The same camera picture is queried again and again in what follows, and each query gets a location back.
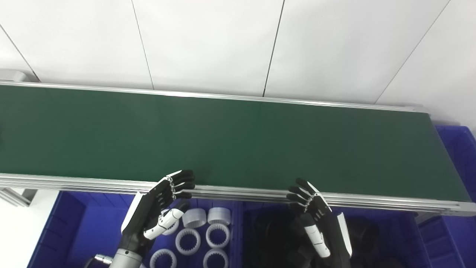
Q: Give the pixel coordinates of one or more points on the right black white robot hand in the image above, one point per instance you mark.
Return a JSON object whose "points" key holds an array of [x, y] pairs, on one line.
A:
{"points": [[323, 219]]}

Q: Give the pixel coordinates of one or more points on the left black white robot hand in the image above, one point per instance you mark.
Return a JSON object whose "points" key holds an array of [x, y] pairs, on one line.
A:
{"points": [[148, 208]]}

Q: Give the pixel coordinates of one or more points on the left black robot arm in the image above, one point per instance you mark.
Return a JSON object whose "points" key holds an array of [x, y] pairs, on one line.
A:
{"points": [[126, 259]]}

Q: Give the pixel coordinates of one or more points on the blue bin with white rings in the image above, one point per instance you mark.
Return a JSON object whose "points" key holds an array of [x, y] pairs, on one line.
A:
{"points": [[93, 230]]}

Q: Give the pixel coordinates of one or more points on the blue bin with black parts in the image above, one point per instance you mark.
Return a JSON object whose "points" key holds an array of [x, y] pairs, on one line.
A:
{"points": [[401, 238]]}

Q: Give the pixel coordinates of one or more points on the green conveyor belt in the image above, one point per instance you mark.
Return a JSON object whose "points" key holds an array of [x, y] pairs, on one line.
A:
{"points": [[223, 141]]}

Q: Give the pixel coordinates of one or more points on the aluminium conveyor support leg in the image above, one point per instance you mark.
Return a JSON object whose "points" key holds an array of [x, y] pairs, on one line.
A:
{"points": [[15, 197]]}

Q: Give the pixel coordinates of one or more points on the blue bin at conveyor end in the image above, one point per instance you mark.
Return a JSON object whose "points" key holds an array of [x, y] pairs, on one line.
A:
{"points": [[461, 156]]}

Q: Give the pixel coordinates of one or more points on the grey conveyor end housing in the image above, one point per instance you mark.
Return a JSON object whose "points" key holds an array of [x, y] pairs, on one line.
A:
{"points": [[13, 75]]}

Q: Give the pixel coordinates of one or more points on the aluminium conveyor side rail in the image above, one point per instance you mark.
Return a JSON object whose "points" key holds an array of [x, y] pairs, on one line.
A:
{"points": [[241, 194], [223, 96]]}

